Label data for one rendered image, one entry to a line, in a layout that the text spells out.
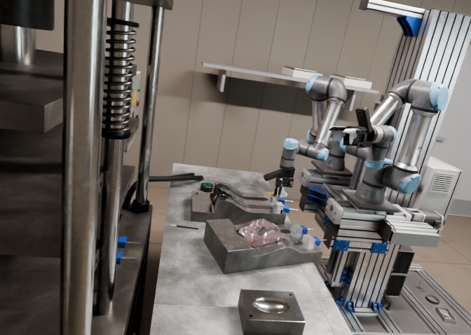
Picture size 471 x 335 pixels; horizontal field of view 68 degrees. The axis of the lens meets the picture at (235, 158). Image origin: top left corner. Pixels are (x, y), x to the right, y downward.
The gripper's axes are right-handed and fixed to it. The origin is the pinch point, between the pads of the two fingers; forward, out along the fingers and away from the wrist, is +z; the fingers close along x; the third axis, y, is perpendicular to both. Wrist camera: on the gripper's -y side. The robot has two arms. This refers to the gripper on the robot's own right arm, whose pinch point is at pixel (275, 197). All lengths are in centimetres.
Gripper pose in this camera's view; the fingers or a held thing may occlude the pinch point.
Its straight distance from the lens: 206.5
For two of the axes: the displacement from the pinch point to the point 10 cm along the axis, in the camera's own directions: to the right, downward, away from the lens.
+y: 9.8, 1.2, 1.6
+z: -1.6, 9.4, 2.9
